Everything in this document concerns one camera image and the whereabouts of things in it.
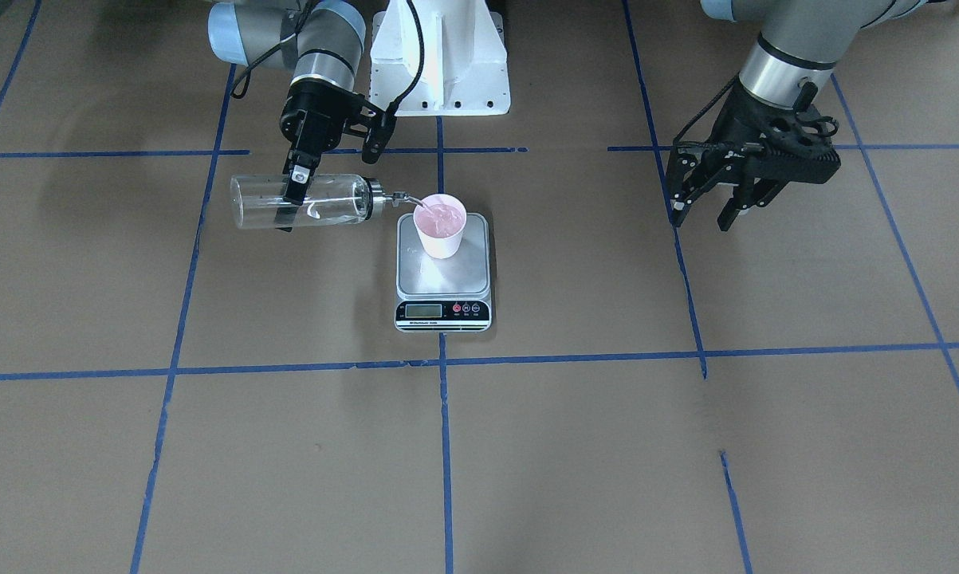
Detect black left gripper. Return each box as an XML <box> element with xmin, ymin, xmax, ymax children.
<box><xmin>666</xmin><ymin>77</ymin><xmax>841</xmax><ymax>232</ymax></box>

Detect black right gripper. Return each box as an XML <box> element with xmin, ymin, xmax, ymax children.
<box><xmin>273</xmin><ymin>77</ymin><xmax>367</xmax><ymax>233</ymax></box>

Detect clear glass sauce bottle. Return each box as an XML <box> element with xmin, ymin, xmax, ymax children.
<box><xmin>229</xmin><ymin>174</ymin><xmax>420</xmax><ymax>230</ymax></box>

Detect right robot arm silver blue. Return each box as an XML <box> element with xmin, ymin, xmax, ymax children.
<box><xmin>208</xmin><ymin>1</ymin><xmax>375</xmax><ymax>231</ymax></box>

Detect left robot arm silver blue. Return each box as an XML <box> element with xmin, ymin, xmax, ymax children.
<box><xmin>665</xmin><ymin>1</ymin><xmax>922</xmax><ymax>231</ymax></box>

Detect silver digital kitchen scale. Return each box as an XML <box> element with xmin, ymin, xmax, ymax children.
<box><xmin>395</xmin><ymin>212</ymin><xmax>493</xmax><ymax>332</ymax></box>

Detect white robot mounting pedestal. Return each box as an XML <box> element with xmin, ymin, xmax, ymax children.
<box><xmin>367</xmin><ymin>1</ymin><xmax>512</xmax><ymax>117</ymax></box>

